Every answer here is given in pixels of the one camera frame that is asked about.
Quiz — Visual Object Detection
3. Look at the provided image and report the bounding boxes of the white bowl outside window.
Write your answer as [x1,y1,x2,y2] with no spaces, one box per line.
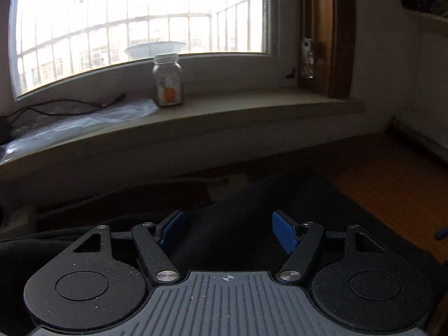
[125,41,186,60]

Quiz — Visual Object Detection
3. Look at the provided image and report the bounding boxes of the clear blind cord pull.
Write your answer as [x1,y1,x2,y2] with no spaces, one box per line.
[301,38,314,79]

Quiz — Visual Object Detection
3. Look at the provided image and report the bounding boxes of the black cable on sill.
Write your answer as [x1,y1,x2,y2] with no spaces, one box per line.
[4,92,127,123]

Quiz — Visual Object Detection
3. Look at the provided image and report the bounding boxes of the clear plastic bag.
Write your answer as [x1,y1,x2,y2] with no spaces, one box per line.
[1,99,158,164]

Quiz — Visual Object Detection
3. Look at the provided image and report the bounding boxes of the small jar with orange label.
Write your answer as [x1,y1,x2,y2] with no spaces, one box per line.
[153,53,183,107]

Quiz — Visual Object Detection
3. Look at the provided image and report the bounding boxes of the black garment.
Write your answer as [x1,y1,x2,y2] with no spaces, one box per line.
[0,167,442,323]

